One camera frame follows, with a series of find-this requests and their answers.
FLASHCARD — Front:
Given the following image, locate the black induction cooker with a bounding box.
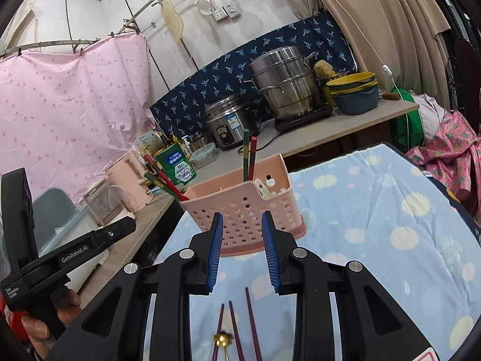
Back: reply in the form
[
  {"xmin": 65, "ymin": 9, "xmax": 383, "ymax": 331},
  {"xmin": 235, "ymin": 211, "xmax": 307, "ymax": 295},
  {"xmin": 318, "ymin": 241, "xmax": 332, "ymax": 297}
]
[{"xmin": 274, "ymin": 104, "xmax": 335, "ymax": 133}]

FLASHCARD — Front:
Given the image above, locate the green pouch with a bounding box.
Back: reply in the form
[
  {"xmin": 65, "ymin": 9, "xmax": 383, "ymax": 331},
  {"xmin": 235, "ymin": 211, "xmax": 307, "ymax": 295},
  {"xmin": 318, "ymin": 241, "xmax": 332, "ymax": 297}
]
[{"xmin": 156, "ymin": 145, "xmax": 198, "ymax": 189}]

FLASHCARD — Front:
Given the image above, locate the pink electric kettle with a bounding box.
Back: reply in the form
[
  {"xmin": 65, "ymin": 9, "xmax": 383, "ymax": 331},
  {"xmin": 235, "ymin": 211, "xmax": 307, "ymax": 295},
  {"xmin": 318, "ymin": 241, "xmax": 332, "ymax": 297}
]
[{"xmin": 105, "ymin": 152, "xmax": 149, "ymax": 211}]

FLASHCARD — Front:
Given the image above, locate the red chopstick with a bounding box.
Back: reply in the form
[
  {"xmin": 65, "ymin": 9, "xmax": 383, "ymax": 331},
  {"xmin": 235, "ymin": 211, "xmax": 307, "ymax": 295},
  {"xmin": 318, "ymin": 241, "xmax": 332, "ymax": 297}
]
[
  {"xmin": 248, "ymin": 136, "xmax": 258, "ymax": 181},
  {"xmin": 143, "ymin": 153, "xmax": 177, "ymax": 196}
]

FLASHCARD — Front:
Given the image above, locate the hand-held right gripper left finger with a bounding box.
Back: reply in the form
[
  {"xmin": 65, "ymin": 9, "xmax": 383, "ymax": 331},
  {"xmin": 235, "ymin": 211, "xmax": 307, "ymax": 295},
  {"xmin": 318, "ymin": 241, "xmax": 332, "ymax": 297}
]
[{"xmin": 77, "ymin": 212, "xmax": 225, "ymax": 361}]

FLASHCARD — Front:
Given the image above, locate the white clear kitchen appliance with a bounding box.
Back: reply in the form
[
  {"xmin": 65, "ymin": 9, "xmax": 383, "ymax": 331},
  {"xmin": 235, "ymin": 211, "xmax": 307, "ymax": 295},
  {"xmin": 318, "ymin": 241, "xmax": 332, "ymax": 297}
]
[{"xmin": 83, "ymin": 182, "xmax": 136, "ymax": 226}]

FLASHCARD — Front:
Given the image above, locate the gold flower spoon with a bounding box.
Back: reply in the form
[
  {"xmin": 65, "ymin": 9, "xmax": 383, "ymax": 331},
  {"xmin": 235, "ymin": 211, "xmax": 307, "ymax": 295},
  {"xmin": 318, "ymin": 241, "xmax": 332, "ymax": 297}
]
[{"xmin": 213, "ymin": 333, "xmax": 234, "ymax": 361}]

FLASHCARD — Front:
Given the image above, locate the steel steamer pot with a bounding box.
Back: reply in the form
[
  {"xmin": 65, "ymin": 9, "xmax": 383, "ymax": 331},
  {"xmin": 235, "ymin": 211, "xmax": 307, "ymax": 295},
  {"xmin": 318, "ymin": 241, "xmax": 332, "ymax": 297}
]
[{"xmin": 248, "ymin": 46, "xmax": 320, "ymax": 121}]

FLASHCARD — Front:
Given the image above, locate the white ceramic spoon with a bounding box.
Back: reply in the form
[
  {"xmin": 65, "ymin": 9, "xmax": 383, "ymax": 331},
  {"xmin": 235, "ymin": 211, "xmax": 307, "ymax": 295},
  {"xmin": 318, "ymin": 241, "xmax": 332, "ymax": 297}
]
[{"xmin": 253, "ymin": 178, "xmax": 272, "ymax": 200}]

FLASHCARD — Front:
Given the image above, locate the yellowish hand fan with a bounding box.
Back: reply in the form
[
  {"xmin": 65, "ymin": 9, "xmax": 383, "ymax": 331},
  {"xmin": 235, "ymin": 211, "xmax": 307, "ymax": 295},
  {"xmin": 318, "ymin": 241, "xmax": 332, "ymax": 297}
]
[{"xmin": 161, "ymin": 0, "xmax": 185, "ymax": 44}]

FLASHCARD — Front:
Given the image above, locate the beige curtain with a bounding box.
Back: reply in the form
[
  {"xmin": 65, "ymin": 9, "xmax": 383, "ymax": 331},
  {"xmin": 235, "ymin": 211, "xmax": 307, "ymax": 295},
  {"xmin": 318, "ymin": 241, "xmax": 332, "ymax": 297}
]
[{"xmin": 297, "ymin": 0, "xmax": 452, "ymax": 94}]

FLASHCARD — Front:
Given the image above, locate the dark wooden chair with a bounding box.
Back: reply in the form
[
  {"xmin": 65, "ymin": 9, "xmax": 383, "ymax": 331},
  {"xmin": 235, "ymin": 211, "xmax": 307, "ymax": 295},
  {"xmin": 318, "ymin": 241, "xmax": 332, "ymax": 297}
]
[{"xmin": 443, "ymin": 38, "xmax": 474, "ymax": 110}]

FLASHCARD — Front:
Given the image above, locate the blue patterned tablecloth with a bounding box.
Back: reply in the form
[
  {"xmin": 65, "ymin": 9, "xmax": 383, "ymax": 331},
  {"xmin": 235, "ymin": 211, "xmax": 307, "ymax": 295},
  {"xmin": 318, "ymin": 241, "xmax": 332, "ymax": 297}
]
[{"xmin": 154, "ymin": 143, "xmax": 481, "ymax": 361}]

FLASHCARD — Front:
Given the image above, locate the brown loofah sponge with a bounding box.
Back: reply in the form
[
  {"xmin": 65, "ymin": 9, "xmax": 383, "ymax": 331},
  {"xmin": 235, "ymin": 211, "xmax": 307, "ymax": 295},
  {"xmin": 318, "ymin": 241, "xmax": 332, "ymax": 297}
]
[{"xmin": 314, "ymin": 60, "xmax": 334, "ymax": 79}]

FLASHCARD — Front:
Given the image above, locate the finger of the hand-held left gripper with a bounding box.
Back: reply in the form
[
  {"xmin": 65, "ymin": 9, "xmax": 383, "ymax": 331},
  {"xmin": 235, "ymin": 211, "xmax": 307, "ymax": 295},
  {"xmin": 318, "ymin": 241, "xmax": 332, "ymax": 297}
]
[{"xmin": 90, "ymin": 216, "xmax": 138, "ymax": 251}]

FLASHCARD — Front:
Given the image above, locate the blue plastic basin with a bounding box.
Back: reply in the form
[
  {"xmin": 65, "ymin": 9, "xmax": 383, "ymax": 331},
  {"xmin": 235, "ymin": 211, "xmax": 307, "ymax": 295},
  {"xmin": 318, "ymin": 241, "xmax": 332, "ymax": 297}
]
[{"xmin": 330, "ymin": 85, "xmax": 380, "ymax": 116}]

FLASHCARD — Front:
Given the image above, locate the wooden counter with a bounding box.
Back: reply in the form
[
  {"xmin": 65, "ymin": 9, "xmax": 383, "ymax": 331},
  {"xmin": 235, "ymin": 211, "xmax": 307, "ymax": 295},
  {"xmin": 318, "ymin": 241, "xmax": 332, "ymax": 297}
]
[{"xmin": 77, "ymin": 98, "xmax": 421, "ymax": 301}]

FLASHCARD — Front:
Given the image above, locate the small steel pot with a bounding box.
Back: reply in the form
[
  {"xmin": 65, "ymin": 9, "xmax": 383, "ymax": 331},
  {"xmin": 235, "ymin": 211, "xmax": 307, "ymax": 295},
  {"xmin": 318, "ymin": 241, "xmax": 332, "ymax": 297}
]
[{"xmin": 188, "ymin": 132, "xmax": 215, "ymax": 152}]

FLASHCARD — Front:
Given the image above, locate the white storage bin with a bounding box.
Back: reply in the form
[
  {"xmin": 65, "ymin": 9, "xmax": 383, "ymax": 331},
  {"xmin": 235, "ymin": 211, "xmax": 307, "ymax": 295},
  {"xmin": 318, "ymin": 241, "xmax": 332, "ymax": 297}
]
[{"xmin": 32, "ymin": 187, "xmax": 113, "ymax": 290}]

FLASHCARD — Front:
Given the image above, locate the wall power outlet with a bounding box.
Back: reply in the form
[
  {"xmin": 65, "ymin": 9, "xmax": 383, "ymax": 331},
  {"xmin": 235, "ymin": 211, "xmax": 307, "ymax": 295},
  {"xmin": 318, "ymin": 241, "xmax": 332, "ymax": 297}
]
[{"xmin": 212, "ymin": 4, "xmax": 241, "ymax": 21}]

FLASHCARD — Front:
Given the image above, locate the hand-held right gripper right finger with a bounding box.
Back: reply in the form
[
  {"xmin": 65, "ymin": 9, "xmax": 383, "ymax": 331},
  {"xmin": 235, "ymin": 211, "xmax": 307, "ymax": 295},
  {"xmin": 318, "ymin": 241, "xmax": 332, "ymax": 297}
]
[{"xmin": 261, "ymin": 211, "xmax": 437, "ymax": 361}]

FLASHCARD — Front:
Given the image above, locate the person's left hand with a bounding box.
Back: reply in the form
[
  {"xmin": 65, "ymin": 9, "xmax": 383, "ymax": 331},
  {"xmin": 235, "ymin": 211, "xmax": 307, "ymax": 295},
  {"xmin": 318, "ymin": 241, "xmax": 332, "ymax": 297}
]
[{"xmin": 20, "ymin": 289, "xmax": 82, "ymax": 361}]

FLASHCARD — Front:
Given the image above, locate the pink perforated utensil basket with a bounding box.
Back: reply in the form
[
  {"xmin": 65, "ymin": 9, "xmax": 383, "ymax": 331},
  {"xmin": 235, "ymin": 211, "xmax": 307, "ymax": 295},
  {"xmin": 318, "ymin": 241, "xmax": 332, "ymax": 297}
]
[{"xmin": 179, "ymin": 153, "xmax": 307, "ymax": 258}]

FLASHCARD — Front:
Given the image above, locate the white printed box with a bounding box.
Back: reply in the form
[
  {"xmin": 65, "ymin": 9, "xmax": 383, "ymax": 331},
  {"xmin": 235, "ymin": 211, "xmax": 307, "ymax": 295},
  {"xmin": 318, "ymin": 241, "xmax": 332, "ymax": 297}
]
[{"xmin": 135, "ymin": 130, "xmax": 162, "ymax": 155}]

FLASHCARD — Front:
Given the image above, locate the clear food container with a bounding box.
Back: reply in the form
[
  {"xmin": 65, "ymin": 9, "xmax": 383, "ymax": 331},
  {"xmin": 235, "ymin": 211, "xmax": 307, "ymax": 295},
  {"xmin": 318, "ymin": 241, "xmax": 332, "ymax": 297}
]
[{"xmin": 190, "ymin": 145, "xmax": 218, "ymax": 169}]

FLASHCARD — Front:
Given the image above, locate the yellow plastic basin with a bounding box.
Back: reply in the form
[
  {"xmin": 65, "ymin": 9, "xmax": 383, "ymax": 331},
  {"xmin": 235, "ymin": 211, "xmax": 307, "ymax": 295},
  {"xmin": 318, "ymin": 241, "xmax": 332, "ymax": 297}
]
[{"xmin": 325, "ymin": 71, "xmax": 377, "ymax": 91}]

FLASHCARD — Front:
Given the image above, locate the green cloth bag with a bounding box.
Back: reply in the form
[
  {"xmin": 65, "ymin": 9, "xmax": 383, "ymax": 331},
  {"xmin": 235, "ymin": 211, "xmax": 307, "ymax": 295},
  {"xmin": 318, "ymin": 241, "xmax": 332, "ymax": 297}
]
[{"xmin": 391, "ymin": 88, "xmax": 423, "ymax": 151}]

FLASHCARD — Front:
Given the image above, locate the white cable with switch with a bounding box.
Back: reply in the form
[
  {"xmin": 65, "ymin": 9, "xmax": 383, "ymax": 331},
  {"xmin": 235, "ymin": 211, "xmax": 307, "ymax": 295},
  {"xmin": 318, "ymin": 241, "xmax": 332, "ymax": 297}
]
[{"xmin": 312, "ymin": 0, "xmax": 399, "ymax": 98}]

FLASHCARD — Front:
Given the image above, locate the steel rice cooker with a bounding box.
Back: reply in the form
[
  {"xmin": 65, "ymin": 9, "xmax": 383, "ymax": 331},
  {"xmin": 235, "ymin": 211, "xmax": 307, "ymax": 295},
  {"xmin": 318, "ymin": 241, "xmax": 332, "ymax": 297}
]
[{"xmin": 204, "ymin": 94, "xmax": 256, "ymax": 151}]

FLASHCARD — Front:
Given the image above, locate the pink dotted curtain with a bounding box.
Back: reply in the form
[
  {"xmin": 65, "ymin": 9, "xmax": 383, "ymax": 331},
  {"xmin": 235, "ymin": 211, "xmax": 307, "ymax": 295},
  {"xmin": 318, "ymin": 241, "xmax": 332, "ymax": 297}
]
[{"xmin": 0, "ymin": 32, "xmax": 158, "ymax": 204}]

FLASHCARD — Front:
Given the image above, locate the lavender cloth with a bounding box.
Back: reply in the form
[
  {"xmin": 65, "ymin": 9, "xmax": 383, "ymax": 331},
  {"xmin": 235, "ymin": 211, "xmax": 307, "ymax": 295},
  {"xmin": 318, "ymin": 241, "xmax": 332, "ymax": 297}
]
[{"xmin": 411, "ymin": 94, "xmax": 452, "ymax": 143}]

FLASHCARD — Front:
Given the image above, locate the pink pineapple print cloth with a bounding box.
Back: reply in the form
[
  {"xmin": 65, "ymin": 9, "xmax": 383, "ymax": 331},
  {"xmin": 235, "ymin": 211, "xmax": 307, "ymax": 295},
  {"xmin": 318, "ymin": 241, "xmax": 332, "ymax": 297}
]
[{"xmin": 406, "ymin": 111, "xmax": 481, "ymax": 211}]

